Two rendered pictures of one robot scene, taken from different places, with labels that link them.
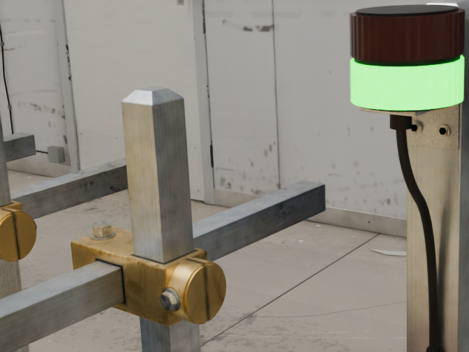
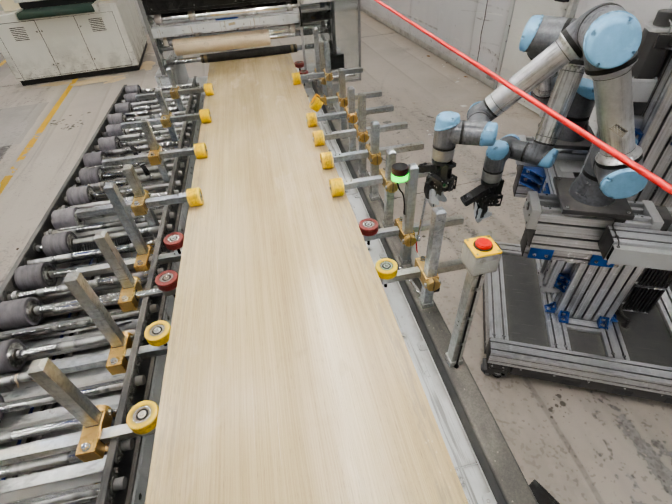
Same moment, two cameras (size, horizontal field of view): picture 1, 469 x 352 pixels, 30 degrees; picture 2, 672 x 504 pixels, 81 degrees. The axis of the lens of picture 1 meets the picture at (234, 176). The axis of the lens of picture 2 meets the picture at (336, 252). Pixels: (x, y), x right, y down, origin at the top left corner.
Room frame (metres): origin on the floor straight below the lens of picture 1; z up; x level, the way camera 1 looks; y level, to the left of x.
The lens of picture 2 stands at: (-0.63, -0.69, 1.89)
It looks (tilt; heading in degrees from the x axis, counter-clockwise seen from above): 42 degrees down; 40
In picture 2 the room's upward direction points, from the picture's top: 4 degrees counter-clockwise
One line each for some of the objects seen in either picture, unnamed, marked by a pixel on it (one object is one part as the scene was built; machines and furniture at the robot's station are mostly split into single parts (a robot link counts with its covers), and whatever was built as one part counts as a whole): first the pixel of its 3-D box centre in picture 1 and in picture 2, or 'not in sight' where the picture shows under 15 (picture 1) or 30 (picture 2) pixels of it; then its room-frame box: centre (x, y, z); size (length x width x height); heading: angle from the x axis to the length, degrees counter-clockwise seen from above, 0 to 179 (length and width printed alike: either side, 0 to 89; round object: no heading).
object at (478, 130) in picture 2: not in sight; (478, 131); (0.59, -0.31, 1.30); 0.11 x 0.11 x 0.08; 21
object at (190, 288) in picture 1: (146, 276); (388, 180); (0.68, 0.08, 0.95); 0.13 x 0.06 x 0.05; 49
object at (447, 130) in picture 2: not in sight; (447, 131); (0.54, -0.22, 1.31); 0.09 x 0.08 x 0.11; 111
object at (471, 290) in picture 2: not in sight; (464, 319); (0.16, -0.51, 0.93); 0.05 x 0.04 x 0.45; 49
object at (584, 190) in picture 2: not in sight; (597, 182); (0.86, -0.67, 1.09); 0.15 x 0.15 x 0.10
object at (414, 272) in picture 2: not in sight; (436, 268); (0.40, -0.31, 0.84); 0.43 x 0.03 x 0.04; 139
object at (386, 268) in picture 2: not in sight; (386, 275); (0.25, -0.18, 0.85); 0.08 x 0.08 x 0.11
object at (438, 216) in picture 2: not in sight; (431, 263); (0.34, -0.31, 0.91); 0.03 x 0.03 x 0.48; 49
